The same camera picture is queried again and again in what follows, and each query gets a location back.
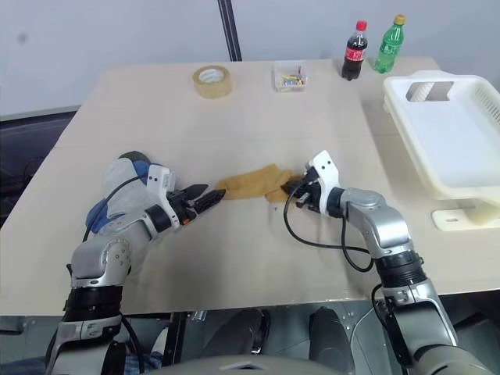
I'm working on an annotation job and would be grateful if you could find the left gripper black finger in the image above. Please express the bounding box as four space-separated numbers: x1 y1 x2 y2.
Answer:
182 183 211 202
191 188 228 215

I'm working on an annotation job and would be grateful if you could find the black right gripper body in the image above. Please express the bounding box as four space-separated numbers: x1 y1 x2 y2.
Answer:
293 165 324 214

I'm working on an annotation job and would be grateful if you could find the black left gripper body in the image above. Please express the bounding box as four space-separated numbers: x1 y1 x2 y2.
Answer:
168 189 198 228

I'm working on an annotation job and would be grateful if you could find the mustard yellow sock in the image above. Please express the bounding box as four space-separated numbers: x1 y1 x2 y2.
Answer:
214 163 304 205

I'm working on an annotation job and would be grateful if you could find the grey sock with blue patches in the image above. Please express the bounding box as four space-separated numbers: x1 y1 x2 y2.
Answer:
85 155 177 236

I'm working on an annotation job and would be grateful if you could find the dark green sock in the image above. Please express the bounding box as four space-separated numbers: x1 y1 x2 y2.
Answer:
118 149 152 166

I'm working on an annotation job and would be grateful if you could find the white plastic basket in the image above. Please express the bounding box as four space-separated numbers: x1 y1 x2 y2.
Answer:
381 70 500 201

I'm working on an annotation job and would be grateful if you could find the clear box of coloured pins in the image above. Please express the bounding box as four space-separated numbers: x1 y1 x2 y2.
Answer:
271 59 310 94

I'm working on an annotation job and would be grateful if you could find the clear packing tape roll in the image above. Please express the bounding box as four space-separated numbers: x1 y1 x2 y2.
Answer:
192 64 236 101

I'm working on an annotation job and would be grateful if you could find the cola bottle with red cap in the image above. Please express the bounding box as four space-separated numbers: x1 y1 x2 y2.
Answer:
340 20 370 81

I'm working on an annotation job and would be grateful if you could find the blue plaid cloth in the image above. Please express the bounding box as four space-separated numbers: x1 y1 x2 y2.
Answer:
120 343 164 375

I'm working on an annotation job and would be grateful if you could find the green bottle with yellow cap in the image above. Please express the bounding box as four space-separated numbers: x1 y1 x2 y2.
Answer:
372 14 408 73

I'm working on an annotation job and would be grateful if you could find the grey robot torso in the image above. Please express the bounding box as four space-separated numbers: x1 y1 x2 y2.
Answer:
155 352 395 375

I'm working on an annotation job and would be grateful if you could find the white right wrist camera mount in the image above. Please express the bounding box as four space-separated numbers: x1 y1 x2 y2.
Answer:
305 149 345 216

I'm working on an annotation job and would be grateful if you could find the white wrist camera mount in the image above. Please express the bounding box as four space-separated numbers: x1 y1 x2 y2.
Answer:
305 149 345 216
145 164 181 228

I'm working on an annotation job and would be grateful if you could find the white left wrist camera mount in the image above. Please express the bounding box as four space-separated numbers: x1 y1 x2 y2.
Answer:
145 164 181 228

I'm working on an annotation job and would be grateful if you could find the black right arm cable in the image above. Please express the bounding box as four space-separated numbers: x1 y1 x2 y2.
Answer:
282 183 377 273

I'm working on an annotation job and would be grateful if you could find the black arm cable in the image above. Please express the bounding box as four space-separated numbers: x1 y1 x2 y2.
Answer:
80 174 152 245
282 183 377 273

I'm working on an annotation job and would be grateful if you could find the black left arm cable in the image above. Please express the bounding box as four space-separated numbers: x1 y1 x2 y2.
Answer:
80 174 152 245

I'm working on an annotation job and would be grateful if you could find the dark vertical wall strip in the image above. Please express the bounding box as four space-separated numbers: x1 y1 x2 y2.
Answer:
223 0 244 63

